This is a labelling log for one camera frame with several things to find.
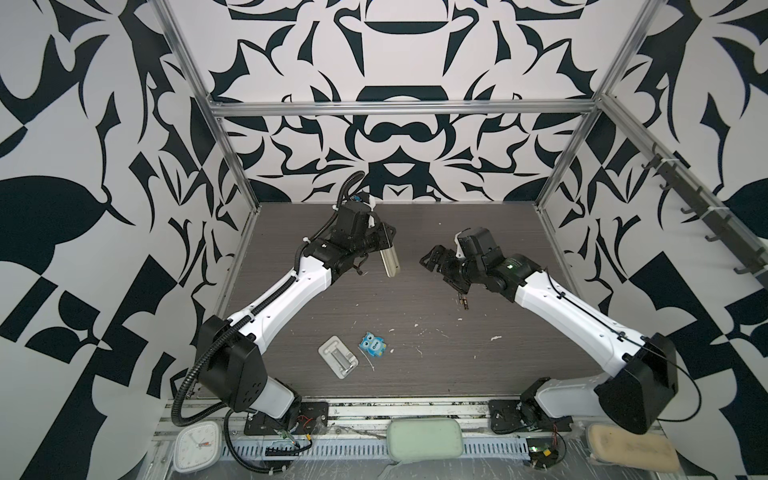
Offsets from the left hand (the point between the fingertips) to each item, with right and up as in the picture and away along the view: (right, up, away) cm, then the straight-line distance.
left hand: (397, 223), depth 78 cm
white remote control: (-2, -9, -2) cm, 10 cm away
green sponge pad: (+6, -50, -8) cm, 51 cm away
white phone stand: (-16, -36, +5) cm, 40 cm away
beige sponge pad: (+55, -50, -11) cm, 75 cm away
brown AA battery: (+21, -23, +16) cm, 36 cm away
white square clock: (-45, -50, -10) cm, 68 cm away
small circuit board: (+34, -54, -6) cm, 64 cm away
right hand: (+8, -11, 0) cm, 14 cm away
